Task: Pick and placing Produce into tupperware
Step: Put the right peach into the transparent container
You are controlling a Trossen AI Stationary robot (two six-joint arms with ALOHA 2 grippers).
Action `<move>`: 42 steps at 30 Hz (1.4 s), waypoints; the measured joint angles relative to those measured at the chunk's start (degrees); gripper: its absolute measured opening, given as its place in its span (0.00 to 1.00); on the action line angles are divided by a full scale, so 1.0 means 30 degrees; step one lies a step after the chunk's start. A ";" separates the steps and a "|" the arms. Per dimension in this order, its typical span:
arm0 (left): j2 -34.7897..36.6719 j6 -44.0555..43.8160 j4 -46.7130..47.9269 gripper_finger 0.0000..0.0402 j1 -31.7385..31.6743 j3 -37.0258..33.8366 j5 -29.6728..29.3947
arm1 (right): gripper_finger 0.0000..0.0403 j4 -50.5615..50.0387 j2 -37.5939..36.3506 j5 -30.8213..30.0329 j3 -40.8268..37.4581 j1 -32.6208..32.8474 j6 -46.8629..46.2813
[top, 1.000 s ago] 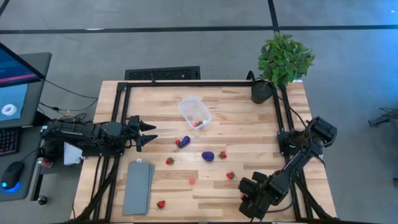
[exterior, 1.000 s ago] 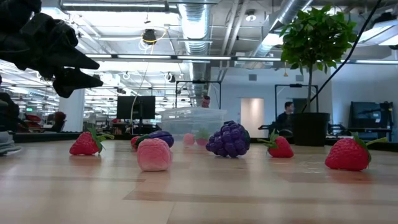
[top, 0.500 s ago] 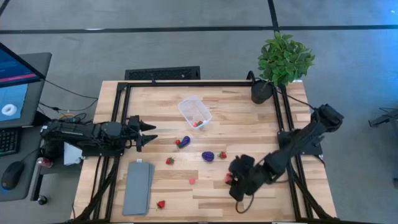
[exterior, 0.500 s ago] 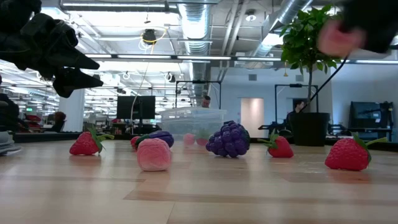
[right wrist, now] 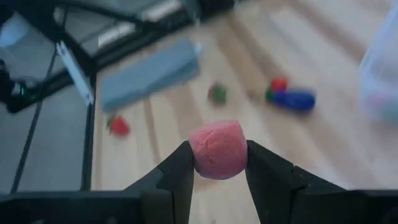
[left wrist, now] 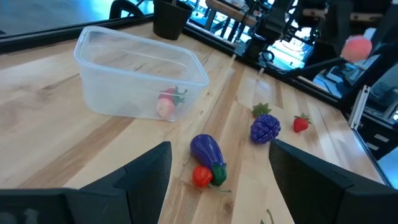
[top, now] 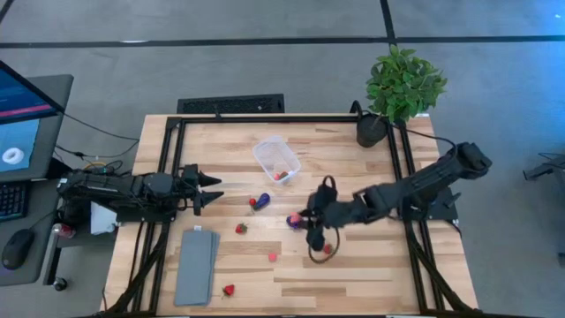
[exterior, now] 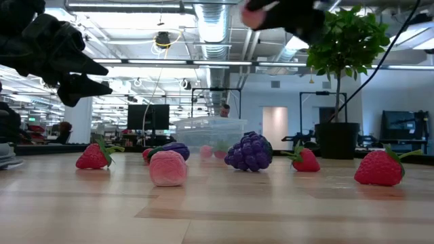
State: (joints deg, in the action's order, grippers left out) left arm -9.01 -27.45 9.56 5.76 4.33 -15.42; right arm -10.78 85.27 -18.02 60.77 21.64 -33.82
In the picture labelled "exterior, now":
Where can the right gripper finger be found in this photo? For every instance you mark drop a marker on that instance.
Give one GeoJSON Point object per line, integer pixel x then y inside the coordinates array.
{"type": "Point", "coordinates": [262, 4]}
{"type": "Point", "coordinates": [274, 23]}

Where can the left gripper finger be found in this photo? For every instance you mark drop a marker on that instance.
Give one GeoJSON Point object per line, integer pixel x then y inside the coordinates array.
{"type": "Point", "coordinates": [78, 89]}
{"type": "Point", "coordinates": [81, 66]}

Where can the pink round toy fruit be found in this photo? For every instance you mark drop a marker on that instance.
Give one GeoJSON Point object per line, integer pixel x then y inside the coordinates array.
{"type": "Point", "coordinates": [252, 17]}
{"type": "Point", "coordinates": [206, 151]}
{"type": "Point", "coordinates": [167, 168]}

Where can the purple toy eggplant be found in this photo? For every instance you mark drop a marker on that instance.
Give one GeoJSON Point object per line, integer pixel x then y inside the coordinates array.
{"type": "Point", "coordinates": [176, 149]}

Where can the purple toy grape bunch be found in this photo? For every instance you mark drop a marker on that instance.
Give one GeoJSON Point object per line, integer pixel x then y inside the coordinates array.
{"type": "Point", "coordinates": [249, 152]}

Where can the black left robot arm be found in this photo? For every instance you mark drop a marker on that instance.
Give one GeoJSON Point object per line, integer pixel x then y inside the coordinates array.
{"type": "Point", "coordinates": [20, 10]}

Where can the clear plastic tupperware container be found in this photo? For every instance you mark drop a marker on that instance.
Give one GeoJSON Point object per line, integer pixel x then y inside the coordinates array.
{"type": "Point", "coordinates": [210, 128]}

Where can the white building column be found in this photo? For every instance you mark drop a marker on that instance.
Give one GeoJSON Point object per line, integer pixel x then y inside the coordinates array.
{"type": "Point", "coordinates": [79, 125]}

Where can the person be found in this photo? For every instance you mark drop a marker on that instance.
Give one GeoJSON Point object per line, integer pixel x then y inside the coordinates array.
{"type": "Point", "coordinates": [8, 125]}
{"type": "Point", "coordinates": [224, 110]}
{"type": "Point", "coordinates": [64, 132]}

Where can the black background monitor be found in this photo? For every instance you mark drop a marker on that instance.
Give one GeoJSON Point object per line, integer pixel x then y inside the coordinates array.
{"type": "Point", "coordinates": [139, 117]}

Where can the grey folded cloth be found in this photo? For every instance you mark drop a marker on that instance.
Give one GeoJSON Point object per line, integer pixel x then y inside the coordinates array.
{"type": "Point", "coordinates": [6, 156]}

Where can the green plant in black pot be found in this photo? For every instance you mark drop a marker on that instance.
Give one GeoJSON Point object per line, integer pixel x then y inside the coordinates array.
{"type": "Point", "coordinates": [337, 140]}

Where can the dark display on stand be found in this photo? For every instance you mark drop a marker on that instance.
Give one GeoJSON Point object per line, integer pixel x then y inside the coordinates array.
{"type": "Point", "coordinates": [403, 128]}

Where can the silver ventilation duct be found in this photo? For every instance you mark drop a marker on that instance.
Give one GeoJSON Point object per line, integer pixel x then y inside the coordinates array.
{"type": "Point", "coordinates": [213, 27]}

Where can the black aluminium table frame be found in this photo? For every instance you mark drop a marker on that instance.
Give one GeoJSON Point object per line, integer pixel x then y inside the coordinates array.
{"type": "Point", "coordinates": [51, 149]}

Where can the black metal gantry frame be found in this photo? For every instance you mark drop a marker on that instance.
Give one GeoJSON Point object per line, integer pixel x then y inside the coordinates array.
{"type": "Point", "coordinates": [322, 93]}

